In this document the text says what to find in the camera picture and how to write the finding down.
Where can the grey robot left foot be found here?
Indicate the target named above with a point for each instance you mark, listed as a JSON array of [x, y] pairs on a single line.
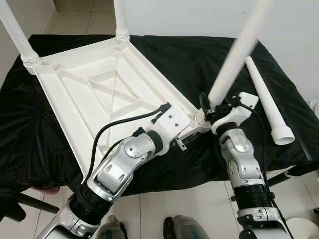
[[112, 229]]

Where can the white round stool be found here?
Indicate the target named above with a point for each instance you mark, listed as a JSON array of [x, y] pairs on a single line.
[[304, 229]]

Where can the grey robot foot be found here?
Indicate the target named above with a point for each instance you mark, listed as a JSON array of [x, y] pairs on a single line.
[[185, 229], [112, 229]]

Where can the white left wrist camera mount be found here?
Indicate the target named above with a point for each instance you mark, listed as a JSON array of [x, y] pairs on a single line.
[[174, 122]]

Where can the white rounded plastic object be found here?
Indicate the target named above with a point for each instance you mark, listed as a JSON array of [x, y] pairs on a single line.
[[314, 108]]

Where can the grey robot right foot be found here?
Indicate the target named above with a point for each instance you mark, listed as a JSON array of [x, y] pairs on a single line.
[[185, 229]]

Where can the white plastic children table top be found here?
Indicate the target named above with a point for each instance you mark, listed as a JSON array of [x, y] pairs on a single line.
[[99, 84]]

